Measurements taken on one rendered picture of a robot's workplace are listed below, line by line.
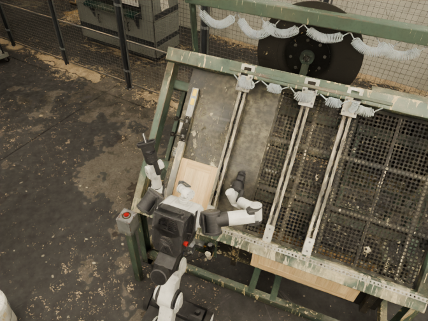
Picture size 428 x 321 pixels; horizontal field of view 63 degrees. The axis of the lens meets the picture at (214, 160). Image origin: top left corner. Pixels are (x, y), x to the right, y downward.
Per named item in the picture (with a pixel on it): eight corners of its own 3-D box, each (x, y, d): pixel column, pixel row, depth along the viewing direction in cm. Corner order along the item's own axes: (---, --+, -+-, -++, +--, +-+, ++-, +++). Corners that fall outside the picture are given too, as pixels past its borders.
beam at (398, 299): (136, 208, 290) (130, 210, 279) (139, 194, 288) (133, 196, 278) (419, 307, 237) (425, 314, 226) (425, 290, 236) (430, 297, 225)
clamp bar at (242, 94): (204, 218, 268) (194, 223, 245) (244, 67, 258) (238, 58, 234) (216, 221, 266) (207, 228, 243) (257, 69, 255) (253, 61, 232)
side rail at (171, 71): (140, 194, 288) (134, 196, 278) (172, 64, 279) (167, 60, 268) (146, 197, 287) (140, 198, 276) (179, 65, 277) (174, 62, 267)
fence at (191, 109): (164, 204, 277) (162, 205, 273) (194, 88, 268) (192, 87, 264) (169, 206, 275) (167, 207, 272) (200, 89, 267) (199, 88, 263)
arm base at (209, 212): (225, 231, 219) (219, 237, 208) (206, 231, 223) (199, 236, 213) (223, 208, 218) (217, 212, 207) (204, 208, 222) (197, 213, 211)
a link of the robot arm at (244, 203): (246, 194, 232) (267, 205, 218) (246, 208, 236) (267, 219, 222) (234, 200, 227) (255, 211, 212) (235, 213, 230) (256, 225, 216)
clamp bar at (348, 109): (299, 249, 250) (298, 260, 227) (346, 89, 240) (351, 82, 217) (312, 254, 248) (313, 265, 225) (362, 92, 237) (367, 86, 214)
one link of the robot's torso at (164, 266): (166, 289, 214) (170, 265, 208) (148, 281, 217) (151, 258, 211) (183, 264, 240) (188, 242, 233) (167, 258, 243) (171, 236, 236)
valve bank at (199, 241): (152, 251, 281) (149, 233, 264) (160, 237, 291) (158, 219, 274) (209, 272, 269) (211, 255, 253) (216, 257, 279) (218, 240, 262)
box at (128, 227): (118, 233, 271) (115, 218, 258) (127, 221, 279) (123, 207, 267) (132, 238, 268) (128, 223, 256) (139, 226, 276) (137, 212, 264)
